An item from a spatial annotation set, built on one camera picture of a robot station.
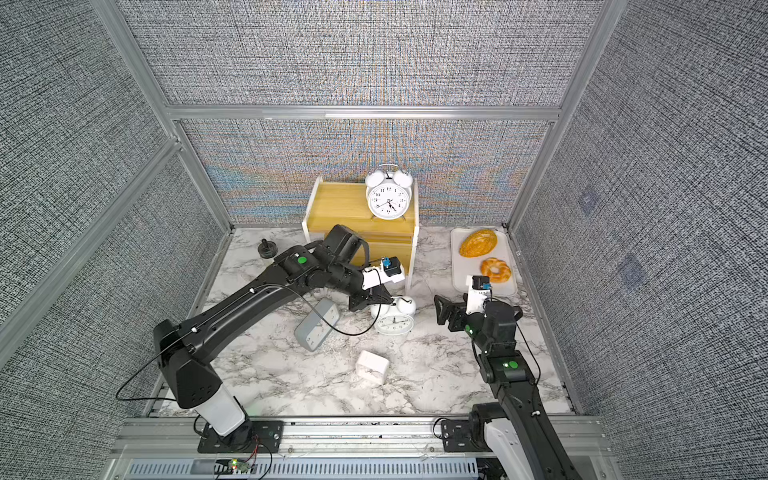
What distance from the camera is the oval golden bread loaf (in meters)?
1.09

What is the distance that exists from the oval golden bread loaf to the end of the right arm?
43 centimetres

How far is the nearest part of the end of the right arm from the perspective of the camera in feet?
2.26
